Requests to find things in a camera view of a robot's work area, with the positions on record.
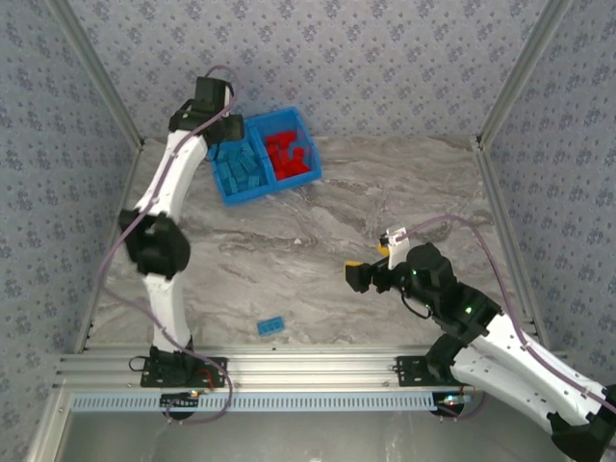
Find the blue eight-stud lego brick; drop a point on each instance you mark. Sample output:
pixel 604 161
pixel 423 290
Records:
pixel 270 326

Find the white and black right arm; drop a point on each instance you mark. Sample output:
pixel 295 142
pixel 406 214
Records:
pixel 529 375

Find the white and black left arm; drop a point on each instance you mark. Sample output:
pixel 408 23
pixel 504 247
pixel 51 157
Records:
pixel 168 308

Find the blue two-compartment plastic bin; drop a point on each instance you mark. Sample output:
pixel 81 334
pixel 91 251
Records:
pixel 289 185

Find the small circuit board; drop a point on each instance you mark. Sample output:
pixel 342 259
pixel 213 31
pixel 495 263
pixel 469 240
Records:
pixel 452 399
pixel 185 398

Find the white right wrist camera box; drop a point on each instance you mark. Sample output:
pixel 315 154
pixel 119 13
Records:
pixel 397 245

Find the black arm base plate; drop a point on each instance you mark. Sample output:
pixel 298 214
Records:
pixel 212 370
pixel 409 370

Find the aluminium frame side rail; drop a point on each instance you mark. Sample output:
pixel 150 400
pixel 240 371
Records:
pixel 498 192
pixel 130 175

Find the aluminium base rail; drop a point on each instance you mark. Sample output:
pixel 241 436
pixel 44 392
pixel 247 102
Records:
pixel 313 368

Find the aluminium frame post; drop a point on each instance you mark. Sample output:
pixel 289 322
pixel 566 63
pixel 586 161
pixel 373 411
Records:
pixel 520 72
pixel 98 72

